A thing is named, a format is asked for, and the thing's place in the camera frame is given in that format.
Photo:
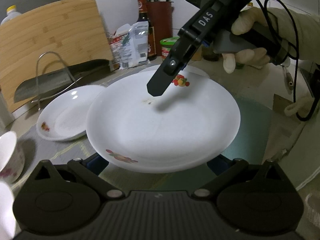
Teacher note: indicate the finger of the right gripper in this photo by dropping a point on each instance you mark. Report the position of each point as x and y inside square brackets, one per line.
[179, 56]

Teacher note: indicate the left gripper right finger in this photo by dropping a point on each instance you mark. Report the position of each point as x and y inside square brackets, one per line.
[218, 166]

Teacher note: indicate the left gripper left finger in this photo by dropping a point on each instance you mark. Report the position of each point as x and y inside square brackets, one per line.
[87, 172]

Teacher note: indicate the white bowl front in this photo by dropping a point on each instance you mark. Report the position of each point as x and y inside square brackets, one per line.
[8, 221]

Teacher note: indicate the white bowl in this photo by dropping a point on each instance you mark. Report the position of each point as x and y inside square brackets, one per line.
[8, 221]
[12, 157]

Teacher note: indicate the gloved right hand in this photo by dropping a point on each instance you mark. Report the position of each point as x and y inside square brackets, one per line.
[291, 31]

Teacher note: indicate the green lidded food tub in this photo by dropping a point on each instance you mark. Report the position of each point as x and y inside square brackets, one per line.
[166, 46]

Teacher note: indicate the red knife block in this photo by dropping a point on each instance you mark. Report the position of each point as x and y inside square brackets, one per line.
[160, 14]

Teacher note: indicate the dark soy sauce bottle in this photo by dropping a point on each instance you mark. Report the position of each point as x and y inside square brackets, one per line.
[143, 17]

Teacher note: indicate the white plastic food bag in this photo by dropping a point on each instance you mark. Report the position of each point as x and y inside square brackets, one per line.
[129, 45]

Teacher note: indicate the white bowl middle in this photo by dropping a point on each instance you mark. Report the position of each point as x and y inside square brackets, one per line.
[12, 157]

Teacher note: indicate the steel cleaver knife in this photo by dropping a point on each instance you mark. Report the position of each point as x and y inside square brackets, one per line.
[27, 89]

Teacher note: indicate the bamboo cutting board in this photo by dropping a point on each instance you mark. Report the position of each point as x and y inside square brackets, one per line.
[71, 28]

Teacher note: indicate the oil bottle yellow cap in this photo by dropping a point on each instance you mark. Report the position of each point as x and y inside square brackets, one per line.
[11, 14]

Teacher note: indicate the metal wire rack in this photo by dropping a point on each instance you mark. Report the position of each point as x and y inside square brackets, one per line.
[55, 84]

